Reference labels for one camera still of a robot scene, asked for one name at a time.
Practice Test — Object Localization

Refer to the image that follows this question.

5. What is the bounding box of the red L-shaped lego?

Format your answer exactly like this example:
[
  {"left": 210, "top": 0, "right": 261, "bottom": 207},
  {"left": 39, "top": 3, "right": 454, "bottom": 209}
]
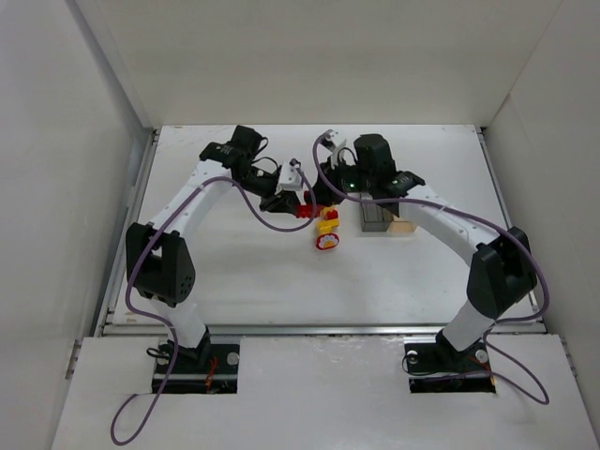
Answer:
[{"left": 295, "top": 203, "right": 323, "bottom": 219}]

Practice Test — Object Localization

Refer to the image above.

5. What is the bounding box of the yellow square lego brick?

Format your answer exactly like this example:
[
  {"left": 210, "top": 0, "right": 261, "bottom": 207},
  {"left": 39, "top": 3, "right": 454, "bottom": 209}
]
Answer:
[{"left": 317, "top": 218, "right": 339, "bottom": 234}]

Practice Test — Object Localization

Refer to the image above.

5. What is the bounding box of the yellow peacock lego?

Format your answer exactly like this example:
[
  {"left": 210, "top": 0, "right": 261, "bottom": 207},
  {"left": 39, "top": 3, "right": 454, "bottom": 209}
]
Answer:
[{"left": 322, "top": 205, "right": 338, "bottom": 214}]

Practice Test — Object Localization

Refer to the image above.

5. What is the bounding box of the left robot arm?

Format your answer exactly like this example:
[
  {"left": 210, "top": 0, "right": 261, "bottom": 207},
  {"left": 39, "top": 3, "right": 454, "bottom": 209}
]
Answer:
[{"left": 125, "top": 126, "right": 306, "bottom": 352}]

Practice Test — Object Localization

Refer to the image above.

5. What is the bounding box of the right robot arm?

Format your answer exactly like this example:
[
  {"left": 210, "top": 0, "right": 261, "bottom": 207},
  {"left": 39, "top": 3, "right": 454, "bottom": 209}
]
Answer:
[{"left": 311, "top": 131, "right": 538, "bottom": 356}]

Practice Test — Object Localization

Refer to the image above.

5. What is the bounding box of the red cloud print lego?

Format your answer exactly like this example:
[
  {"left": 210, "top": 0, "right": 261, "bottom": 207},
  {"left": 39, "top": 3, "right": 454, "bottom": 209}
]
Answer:
[{"left": 315, "top": 232, "right": 339, "bottom": 251}]

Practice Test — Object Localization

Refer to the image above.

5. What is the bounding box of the grey transparent container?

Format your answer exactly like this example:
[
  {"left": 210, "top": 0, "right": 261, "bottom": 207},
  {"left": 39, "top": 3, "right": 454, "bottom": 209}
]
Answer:
[{"left": 360, "top": 202, "right": 394, "bottom": 233}]

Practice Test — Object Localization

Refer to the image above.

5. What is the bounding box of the amber transparent container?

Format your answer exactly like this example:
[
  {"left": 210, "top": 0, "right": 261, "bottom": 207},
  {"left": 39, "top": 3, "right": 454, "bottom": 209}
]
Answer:
[{"left": 387, "top": 214, "right": 418, "bottom": 233}]

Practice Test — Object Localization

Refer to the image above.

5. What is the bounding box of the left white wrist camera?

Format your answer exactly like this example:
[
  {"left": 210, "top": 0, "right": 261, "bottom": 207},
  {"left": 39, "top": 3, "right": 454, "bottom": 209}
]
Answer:
[{"left": 276, "top": 158, "right": 304, "bottom": 193}]

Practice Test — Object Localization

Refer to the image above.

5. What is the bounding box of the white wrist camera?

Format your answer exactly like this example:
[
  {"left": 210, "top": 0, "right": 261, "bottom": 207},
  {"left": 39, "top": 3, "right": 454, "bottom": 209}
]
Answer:
[
  {"left": 320, "top": 129, "right": 347, "bottom": 167},
  {"left": 276, "top": 158, "right": 304, "bottom": 193}
]

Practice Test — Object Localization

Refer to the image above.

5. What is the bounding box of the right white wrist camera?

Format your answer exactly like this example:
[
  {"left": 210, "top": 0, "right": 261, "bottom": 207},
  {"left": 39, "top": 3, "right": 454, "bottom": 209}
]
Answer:
[{"left": 320, "top": 129, "right": 347, "bottom": 167}]

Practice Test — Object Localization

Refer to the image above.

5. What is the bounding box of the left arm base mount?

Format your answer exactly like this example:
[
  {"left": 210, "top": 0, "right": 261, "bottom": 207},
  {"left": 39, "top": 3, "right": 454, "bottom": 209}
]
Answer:
[{"left": 145, "top": 341, "right": 241, "bottom": 395}]

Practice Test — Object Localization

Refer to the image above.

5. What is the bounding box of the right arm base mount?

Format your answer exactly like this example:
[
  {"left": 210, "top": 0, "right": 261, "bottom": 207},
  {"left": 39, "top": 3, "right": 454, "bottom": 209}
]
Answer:
[{"left": 402, "top": 341, "right": 496, "bottom": 394}]

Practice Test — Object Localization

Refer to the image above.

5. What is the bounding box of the aluminium rail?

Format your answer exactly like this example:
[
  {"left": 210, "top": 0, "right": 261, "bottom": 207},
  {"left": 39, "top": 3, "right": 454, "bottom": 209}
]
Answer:
[{"left": 101, "top": 322, "right": 548, "bottom": 339}]

